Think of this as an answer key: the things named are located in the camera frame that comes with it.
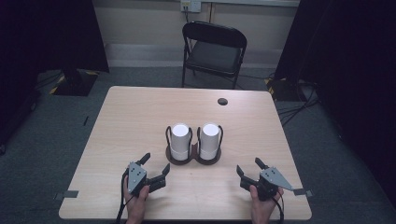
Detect white wall socket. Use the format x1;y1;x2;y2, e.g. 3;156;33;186
180;0;203;14

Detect person's right hand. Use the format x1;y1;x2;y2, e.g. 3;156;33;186
249;185;285;224

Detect grey tape strip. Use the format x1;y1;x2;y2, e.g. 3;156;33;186
53;189;79;201
292;188;314;199

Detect dark double cup holder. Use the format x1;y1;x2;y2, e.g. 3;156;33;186
164;124;224;166

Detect black floor cables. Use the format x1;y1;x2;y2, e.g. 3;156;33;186
276;79;321;127

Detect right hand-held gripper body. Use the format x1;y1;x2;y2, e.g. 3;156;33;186
256;167;294;202

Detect dark curtain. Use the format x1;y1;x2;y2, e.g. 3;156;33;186
0;0;110;150
274;0;396;200

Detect black stand base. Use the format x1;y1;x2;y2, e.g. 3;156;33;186
49;68;100;97
264;77;301;103

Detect hand-held gripper cable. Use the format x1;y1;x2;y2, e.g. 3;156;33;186
271;190;286;224
115;169;130;224

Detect person's left hand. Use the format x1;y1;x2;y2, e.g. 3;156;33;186
123;177;150;224

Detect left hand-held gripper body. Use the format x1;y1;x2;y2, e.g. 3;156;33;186
123;161;152;198

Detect black folding chair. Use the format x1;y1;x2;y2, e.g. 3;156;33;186
181;21;248;91

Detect left hand-held gripper cable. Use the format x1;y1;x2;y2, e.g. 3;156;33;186
115;169;130;224

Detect right hand-held gripper cable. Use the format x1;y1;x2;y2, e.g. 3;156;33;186
271;190;286;224

